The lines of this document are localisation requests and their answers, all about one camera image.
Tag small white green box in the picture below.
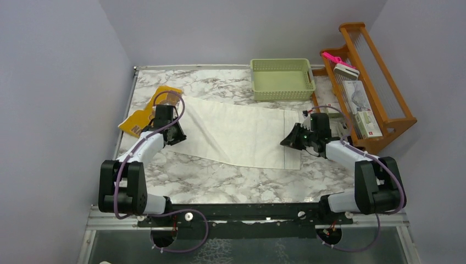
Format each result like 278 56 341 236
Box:
328 113 345 122

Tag yellow bear towel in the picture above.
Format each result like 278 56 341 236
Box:
118 86 184 138

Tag white towel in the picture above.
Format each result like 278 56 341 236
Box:
168 97 301 170

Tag white grey box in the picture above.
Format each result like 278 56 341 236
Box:
334 63 360 80

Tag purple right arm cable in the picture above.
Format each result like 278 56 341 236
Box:
302 104 407 253

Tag wooden rack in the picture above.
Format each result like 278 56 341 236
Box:
321 22 417 154

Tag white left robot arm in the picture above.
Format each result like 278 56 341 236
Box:
98 104 186 226

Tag clear plastic package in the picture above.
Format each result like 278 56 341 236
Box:
343 80 371 114

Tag pink clip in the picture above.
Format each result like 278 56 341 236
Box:
321 52 356 69

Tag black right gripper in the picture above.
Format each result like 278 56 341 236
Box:
280 122 317 150

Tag green plastic basket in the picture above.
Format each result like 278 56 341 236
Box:
250 58 316 101

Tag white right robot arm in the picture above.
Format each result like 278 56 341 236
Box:
280 113 407 224

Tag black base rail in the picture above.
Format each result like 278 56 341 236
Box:
137 202 353 240

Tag white green box upper shelf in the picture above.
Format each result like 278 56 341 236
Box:
355 111 382 139

